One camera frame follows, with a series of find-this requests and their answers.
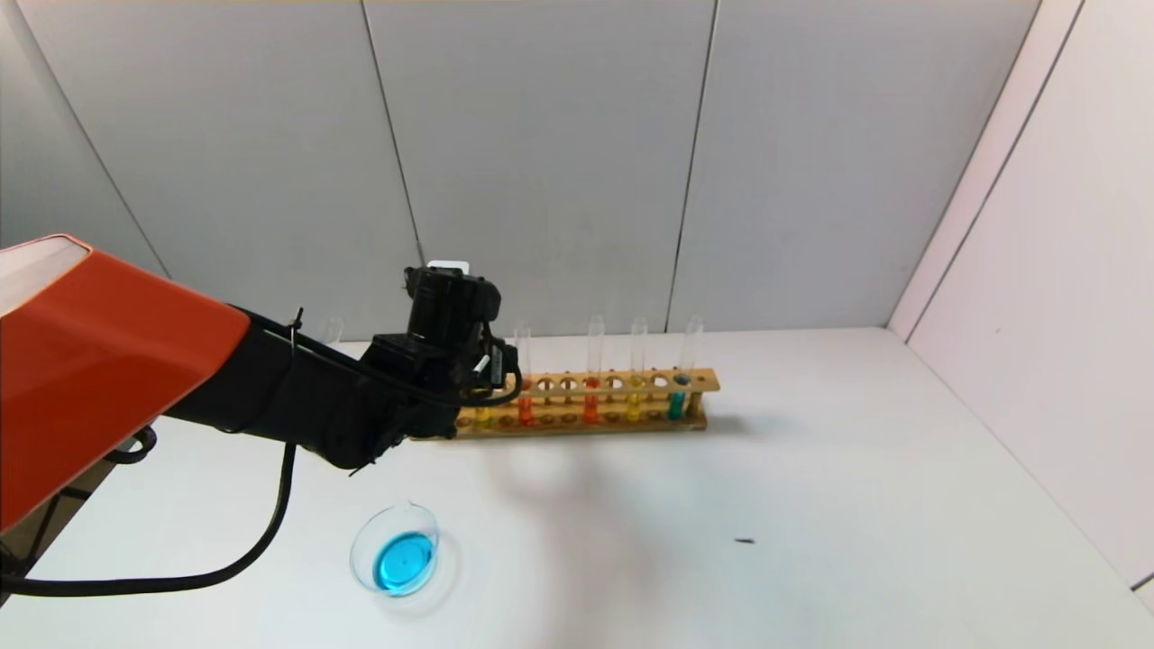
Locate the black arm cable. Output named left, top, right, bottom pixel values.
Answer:
left=0, top=311, right=524, bottom=598

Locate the test tube with orange pigment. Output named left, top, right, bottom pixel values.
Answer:
left=583, top=316, right=605, bottom=425
left=515, top=321, right=535, bottom=426

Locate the black metal frame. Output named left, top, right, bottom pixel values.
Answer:
left=23, top=487, right=91, bottom=564

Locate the wooden test tube rack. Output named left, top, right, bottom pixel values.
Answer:
left=433, top=368, right=720, bottom=441

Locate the clear glass beaker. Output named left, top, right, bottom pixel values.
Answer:
left=350, top=501, right=461, bottom=617

